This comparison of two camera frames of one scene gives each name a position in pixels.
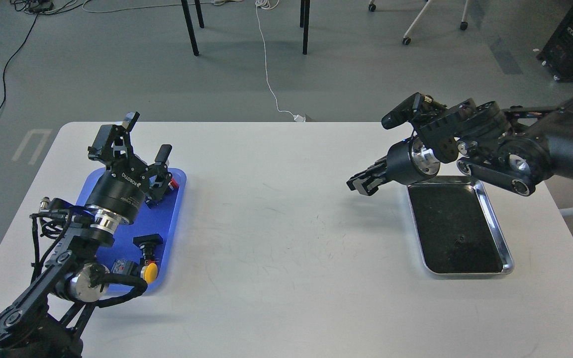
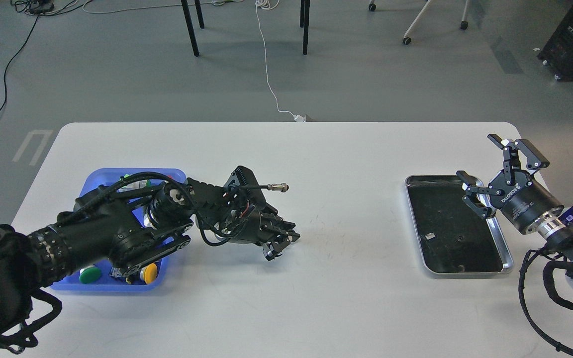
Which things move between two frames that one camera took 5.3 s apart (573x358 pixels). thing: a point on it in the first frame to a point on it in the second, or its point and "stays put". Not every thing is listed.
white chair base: x=406 y=40 stays put
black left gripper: x=120 y=193 to x=248 y=228
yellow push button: x=149 y=272 stays put
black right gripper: x=409 y=162 to x=522 y=201
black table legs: x=194 y=47 stays put
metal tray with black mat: x=457 y=231 stays put
